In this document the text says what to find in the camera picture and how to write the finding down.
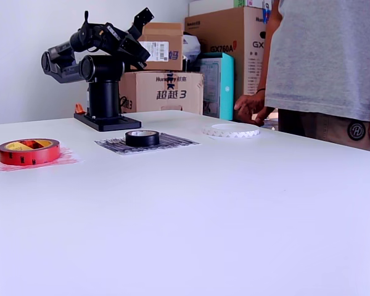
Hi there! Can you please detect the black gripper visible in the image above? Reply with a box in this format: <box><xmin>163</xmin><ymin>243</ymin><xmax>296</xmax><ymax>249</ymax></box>
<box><xmin>103</xmin><ymin>22</ymin><xmax>152</xmax><ymax>71</ymax></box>

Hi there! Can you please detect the black tape roll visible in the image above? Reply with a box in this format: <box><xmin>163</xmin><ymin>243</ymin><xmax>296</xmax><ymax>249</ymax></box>
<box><xmin>125</xmin><ymin>129</ymin><xmax>160</xmax><ymax>147</ymax></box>

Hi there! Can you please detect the white tape roll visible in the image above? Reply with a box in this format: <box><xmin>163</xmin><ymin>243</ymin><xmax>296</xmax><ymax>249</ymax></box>
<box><xmin>202</xmin><ymin>123</ymin><xmax>261</xmax><ymax>140</ymax></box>

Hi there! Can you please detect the red tape roll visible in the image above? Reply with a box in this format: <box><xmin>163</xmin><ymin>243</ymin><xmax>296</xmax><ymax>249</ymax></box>
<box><xmin>0</xmin><ymin>138</ymin><xmax>61</xmax><ymax>167</ymax></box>

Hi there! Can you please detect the person's right forearm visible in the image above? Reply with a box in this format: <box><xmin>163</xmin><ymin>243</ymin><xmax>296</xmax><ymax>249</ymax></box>
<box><xmin>257</xmin><ymin>0</ymin><xmax>282</xmax><ymax>92</ymax></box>

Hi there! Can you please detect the person's right hand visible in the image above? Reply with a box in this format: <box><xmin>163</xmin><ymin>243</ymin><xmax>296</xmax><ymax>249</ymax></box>
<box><xmin>234</xmin><ymin>92</ymin><xmax>276</xmax><ymax>127</ymax></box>

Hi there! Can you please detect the cardboard box with shipping label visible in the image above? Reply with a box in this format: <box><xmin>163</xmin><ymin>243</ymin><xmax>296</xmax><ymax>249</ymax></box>
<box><xmin>129</xmin><ymin>22</ymin><xmax>184</xmax><ymax>71</ymax></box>

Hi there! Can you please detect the white plastic bag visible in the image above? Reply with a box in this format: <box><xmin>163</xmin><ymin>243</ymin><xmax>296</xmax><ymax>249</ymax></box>
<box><xmin>183</xmin><ymin>32</ymin><xmax>202</xmax><ymax>62</ymax></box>

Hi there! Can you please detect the cardboard box with blue print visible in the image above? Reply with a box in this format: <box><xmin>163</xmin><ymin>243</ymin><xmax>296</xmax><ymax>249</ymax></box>
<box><xmin>119</xmin><ymin>71</ymin><xmax>205</xmax><ymax>115</ymax></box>

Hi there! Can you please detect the large GX760A cardboard box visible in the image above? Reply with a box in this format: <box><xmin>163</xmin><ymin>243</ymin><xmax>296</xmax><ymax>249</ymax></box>
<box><xmin>184</xmin><ymin>6</ymin><xmax>273</xmax><ymax>121</ymax></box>

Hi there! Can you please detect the teal cardboard box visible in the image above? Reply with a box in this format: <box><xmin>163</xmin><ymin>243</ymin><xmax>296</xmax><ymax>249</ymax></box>
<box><xmin>199</xmin><ymin>52</ymin><xmax>236</xmax><ymax>121</ymax></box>

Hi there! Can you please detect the black scribbled paper sheet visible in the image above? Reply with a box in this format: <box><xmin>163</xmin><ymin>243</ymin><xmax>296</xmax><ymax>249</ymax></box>
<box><xmin>94</xmin><ymin>132</ymin><xmax>201</xmax><ymax>157</ymax></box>

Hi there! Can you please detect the green and white box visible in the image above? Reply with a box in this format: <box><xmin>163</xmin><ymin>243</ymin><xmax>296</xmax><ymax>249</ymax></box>
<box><xmin>234</xmin><ymin>0</ymin><xmax>274</xmax><ymax>9</ymax></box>

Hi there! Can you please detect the red scribbled paper sheet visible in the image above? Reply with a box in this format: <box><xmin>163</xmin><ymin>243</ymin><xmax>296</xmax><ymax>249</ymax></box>
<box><xmin>0</xmin><ymin>144</ymin><xmax>84</xmax><ymax>173</ymax></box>

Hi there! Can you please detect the person in grey t-shirt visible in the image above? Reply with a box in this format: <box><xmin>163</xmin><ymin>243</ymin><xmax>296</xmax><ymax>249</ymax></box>
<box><xmin>264</xmin><ymin>0</ymin><xmax>370</xmax><ymax>154</ymax></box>

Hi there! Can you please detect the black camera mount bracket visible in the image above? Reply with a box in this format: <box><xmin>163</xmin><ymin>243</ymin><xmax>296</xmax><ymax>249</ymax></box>
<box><xmin>127</xmin><ymin>7</ymin><xmax>155</xmax><ymax>38</ymax></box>

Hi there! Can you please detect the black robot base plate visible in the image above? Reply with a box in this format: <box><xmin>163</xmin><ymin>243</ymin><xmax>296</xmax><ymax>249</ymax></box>
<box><xmin>73</xmin><ymin>111</ymin><xmax>142</xmax><ymax>133</ymax></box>

